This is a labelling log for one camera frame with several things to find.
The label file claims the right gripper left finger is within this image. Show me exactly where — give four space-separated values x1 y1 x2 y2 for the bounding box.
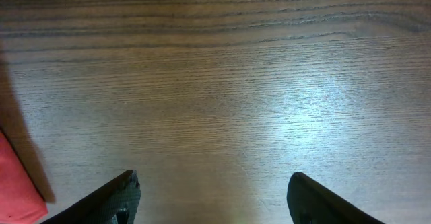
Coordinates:
42 170 141 224

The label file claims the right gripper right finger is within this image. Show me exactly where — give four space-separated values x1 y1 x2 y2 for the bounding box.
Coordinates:
286 172 383 224

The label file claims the red printed t-shirt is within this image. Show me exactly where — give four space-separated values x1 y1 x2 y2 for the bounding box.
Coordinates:
1 133 48 223

